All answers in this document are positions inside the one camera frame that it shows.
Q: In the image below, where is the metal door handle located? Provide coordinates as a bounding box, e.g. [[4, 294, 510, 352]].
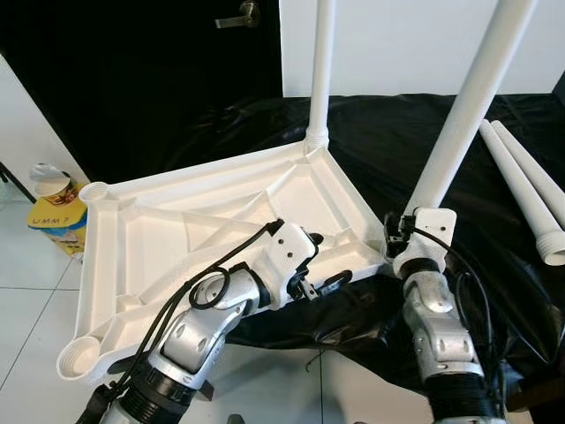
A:
[[215, 1, 262, 30]]

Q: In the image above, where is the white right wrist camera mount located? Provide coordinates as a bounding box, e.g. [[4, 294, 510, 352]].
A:
[[394, 207, 458, 280]]

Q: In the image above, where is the yellow blue cardboard box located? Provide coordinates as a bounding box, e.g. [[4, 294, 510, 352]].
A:
[[26, 181, 90, 259]]

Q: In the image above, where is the white brown paper cup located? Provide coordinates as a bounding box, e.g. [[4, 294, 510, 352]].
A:
[[28, 165, 73, 207]]

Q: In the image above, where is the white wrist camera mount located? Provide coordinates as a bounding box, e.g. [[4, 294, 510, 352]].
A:
[[254, 220, 321, 312], [394, 207, 458, 280]]

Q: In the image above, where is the black door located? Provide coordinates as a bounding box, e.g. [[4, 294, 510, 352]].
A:
[[0, 0, 285, 185]]

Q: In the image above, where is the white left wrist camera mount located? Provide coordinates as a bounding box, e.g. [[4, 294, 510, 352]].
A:
[[254, 220, 321, 312]]

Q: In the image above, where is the black plastic table sheet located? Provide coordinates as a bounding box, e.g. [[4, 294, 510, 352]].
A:
[[159, 91, 565, 394]]

